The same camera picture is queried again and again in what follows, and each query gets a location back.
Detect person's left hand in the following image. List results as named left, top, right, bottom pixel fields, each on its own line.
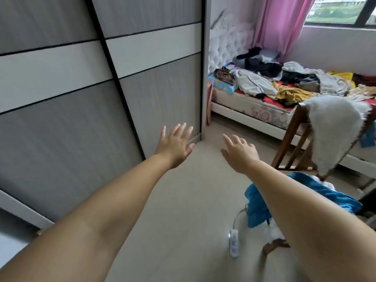
left=154, top=122, right=196, bottom=170

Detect pink fabric item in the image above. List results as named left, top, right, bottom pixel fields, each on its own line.
left=206, top=82, right=214, bottom=126

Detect brown top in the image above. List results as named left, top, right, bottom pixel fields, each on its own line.
left=213, top=67, right=236, bottom=86

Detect person's left forearm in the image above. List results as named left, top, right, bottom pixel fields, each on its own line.
left=0, top=153, right=177, bottom=282

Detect grey wardrobe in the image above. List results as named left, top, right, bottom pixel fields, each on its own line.
left=0, top=0, right=211, bottom=230

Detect white tufted headboard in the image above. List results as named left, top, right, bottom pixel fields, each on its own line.
left=208, top=11, right=256, bottom=74

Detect white fluffy sweater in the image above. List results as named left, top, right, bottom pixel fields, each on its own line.
left=304, top=94, right=372, bottom=174

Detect blue patterned pillow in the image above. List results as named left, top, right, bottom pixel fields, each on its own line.
left=208, top=66, right=239, bottom=94

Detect white power strip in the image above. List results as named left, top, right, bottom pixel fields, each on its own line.
left=228, top=205, right=248, bottom=258

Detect blue garment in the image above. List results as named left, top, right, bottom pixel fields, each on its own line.
left=244, top=172, right=364, bottom=228

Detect pile of mixed clothes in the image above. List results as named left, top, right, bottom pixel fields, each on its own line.
left=235, top=47, right=376, bottom=109

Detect wooden chair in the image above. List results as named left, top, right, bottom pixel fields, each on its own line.
left=261, top=103, right=376, bottom=256

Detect wide pink curtain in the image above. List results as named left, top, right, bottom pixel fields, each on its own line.
left=253, top=0, right=318, bottom=56

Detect person's right forearm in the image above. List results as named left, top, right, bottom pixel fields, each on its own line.
left=247, top=160, right=376, bottom=282

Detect person's right hand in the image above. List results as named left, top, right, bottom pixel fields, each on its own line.
left=221, top=134, right=261, bottom=175

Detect dark framed window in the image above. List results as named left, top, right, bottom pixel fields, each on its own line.
left=304, top=0, right=376, bottom=28

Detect red and yellow blanket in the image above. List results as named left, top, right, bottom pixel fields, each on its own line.
left=207, top=56, right=376, bottom=180

